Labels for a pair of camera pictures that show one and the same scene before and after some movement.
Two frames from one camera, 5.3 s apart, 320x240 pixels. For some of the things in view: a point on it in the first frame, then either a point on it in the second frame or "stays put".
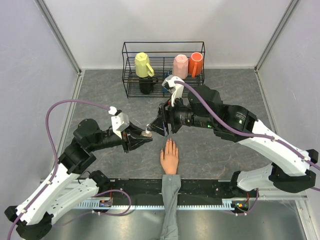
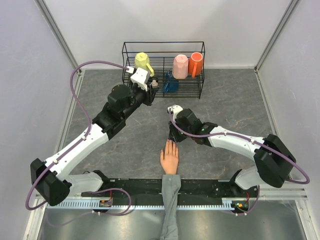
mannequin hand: (169, 159) stays put
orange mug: (195, 64) stays put
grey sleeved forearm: (171, 184) stays put
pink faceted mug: (180, 66) stays put
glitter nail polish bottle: (146, 135) -> (154, 83)
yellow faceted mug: (142, 65) stays put
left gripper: (134, 142) -> (150, 94)
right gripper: (166, 113) -> (173, 135)
